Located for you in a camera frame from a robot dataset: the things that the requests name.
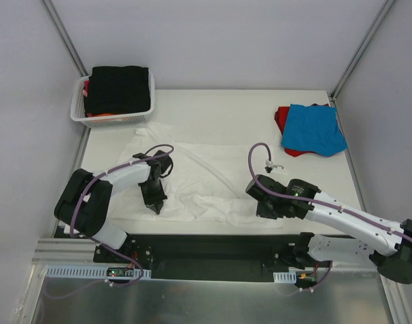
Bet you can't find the white t shirt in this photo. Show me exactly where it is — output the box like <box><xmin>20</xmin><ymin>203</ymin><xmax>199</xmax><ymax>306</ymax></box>
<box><xmin>109</xmin><ymin>123</ymin><xmax>282</xmax><ymax>230</ymax></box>

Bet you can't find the blue t shirt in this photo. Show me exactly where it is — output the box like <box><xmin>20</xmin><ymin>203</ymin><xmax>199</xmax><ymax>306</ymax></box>
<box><xmin>280</xmin><ymin>103</ymin><xmax>348</xmax><ymax>157</ymax></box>

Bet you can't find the red t shirt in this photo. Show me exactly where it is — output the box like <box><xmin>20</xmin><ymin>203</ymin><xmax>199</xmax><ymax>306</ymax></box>
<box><xmin>273</xmin><ymin>103</ymin><xmax>331</xmax><ymax>159</ymax></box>

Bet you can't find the white plastic basket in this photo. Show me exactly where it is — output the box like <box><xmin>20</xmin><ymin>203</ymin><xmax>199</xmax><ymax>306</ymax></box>
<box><xmin>70</xmin><ymin>71</ymin><xmax>156</xmax><ymax>129</ymax></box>

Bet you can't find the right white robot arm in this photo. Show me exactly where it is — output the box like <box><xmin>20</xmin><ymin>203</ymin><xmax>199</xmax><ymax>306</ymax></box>
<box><xmin>245</xmin><ymin>175</ymin><xmax>412</xmax><ymax>284</ymax></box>

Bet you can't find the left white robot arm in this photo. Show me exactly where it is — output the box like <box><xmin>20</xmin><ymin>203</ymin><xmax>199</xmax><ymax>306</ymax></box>
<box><xmin>54</xmin><ymin>144</ymin><xmax>174</xmax><ymax>263</ymax></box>

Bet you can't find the black t shirt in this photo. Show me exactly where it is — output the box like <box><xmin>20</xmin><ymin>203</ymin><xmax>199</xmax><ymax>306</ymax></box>
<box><xmin>84</xmin><ymin>65</ymin><xmax>151</xmax><ymax>117</ymax></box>

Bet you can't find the pink t shirt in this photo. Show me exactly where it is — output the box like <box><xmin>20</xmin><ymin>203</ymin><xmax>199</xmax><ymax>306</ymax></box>
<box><xmin>82</xmin><ymin>80</ymin><xmax>90</xmax><ymax>97</ymax></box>

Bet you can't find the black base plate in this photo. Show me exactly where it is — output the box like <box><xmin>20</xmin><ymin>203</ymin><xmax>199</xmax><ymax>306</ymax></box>
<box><xmin>93</xmin><ymin>234</ymin><xmax>330</xmax><ymax>282</ymax></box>

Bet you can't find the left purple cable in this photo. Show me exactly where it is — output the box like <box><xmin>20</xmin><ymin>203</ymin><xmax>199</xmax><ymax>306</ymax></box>
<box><xmin>43</xmin><ymin>144</ymin><xmax>175</xmax><ymax>300</ymax></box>

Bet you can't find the right white cable duct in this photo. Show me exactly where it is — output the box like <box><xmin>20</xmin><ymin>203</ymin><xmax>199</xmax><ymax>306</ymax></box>
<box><xmin>273</xmin><ymin>271</ymin><xmax>297</xmax><ymax>284</ymax></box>

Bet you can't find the white cable duct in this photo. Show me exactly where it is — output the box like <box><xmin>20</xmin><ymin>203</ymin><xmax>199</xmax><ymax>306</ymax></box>
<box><xmin>46</xmin><ymin>265</ymin><xmax>152</xmax><ymax>280</ymax></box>
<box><xmin>273</xmin><ymin>271</ymin><xmax>297</xmax><ymax>284</ymax></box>

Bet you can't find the aluminium rail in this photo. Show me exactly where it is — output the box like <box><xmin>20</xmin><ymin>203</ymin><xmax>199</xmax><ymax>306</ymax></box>
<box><xmin>33</xmin><ymin>236</ymin><xmax>395</xmax><ymax>271</ymax></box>

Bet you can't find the left white cable duct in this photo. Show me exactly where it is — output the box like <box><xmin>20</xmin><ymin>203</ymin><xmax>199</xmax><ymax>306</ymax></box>
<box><xmin>46</xmin><ymin>265</ymin><xmax>152</xmax><ymax>280</ymax></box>

